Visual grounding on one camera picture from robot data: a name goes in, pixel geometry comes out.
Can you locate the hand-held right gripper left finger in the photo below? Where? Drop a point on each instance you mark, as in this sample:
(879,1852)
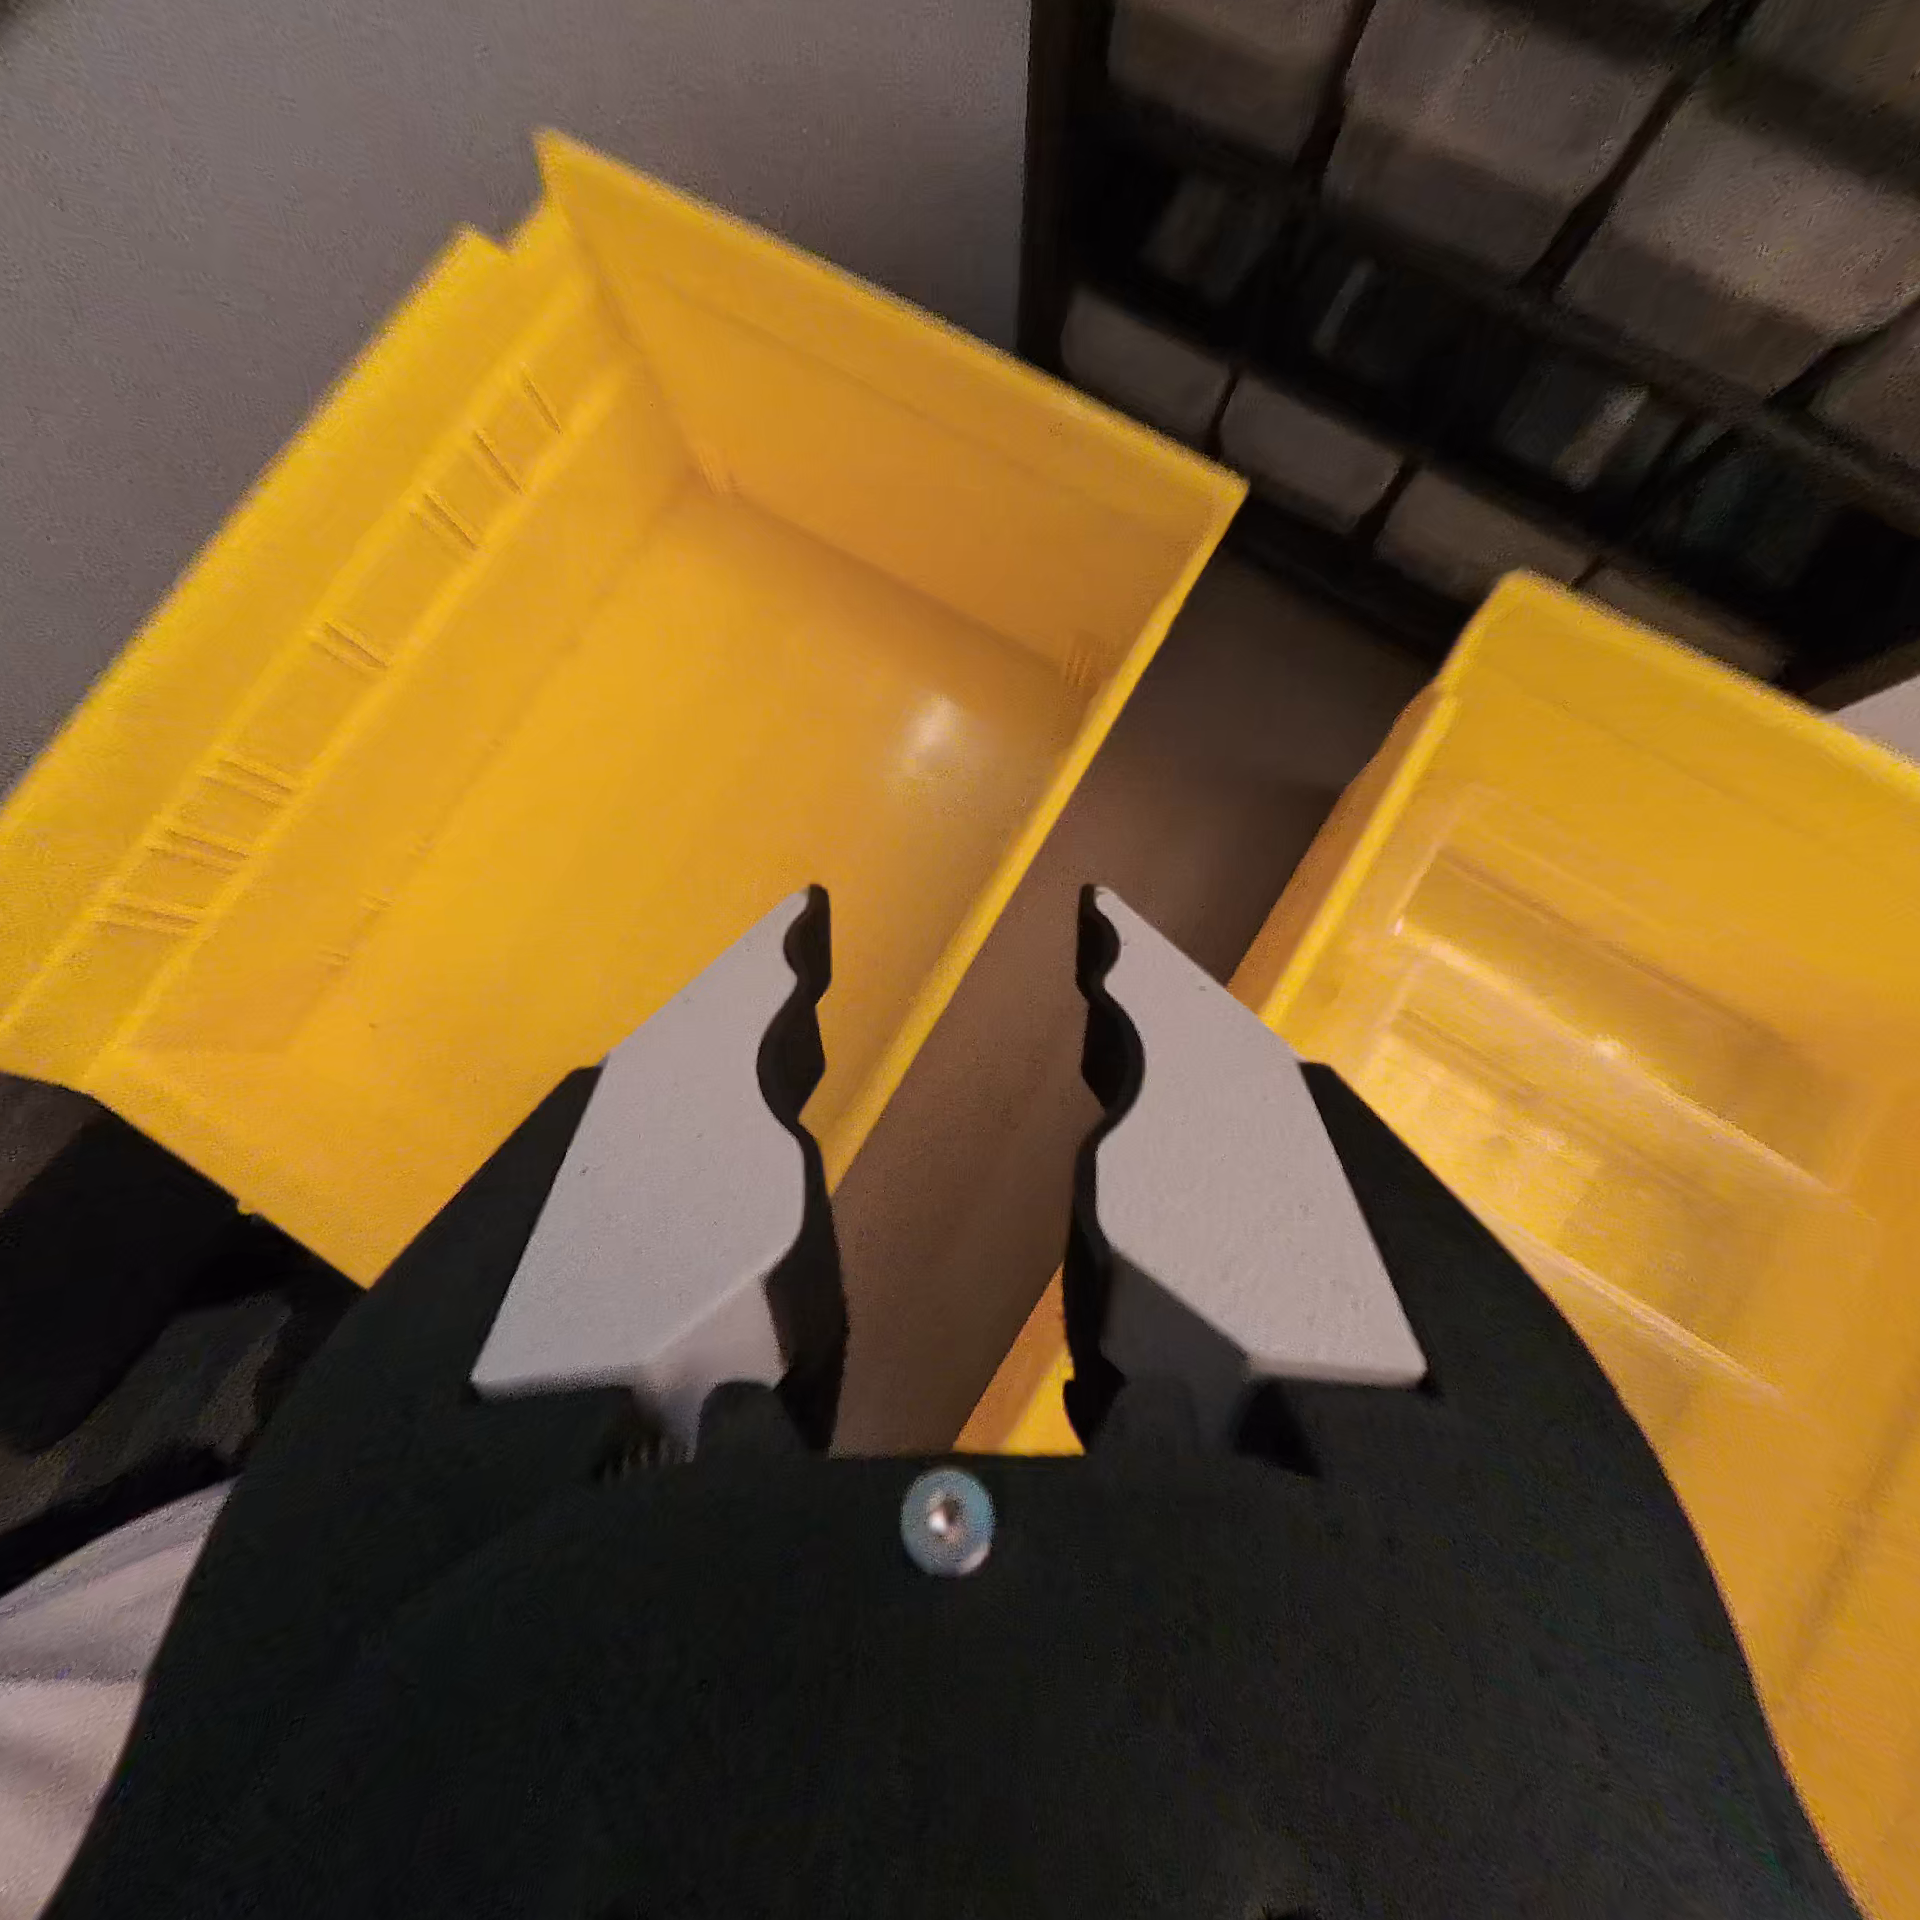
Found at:
(660,1200)

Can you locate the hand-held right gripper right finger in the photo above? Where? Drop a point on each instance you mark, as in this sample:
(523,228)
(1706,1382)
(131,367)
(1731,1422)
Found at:
(1245,1215)

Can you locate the clear plastic drawer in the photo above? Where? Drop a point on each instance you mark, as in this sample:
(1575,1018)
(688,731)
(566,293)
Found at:
(1590,1259)

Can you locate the yellow storage bin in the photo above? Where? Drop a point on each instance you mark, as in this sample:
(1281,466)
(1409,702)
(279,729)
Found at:
(1844,1501)
(675,676)

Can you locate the black drawer cabinet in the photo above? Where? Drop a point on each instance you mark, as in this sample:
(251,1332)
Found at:
(1068,150)

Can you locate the grid of cabinet drawers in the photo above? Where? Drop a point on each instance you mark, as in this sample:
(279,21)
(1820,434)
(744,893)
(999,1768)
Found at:
(1726,225)

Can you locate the person's white clothing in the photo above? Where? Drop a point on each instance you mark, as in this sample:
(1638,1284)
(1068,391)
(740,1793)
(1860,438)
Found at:
(73,1680)

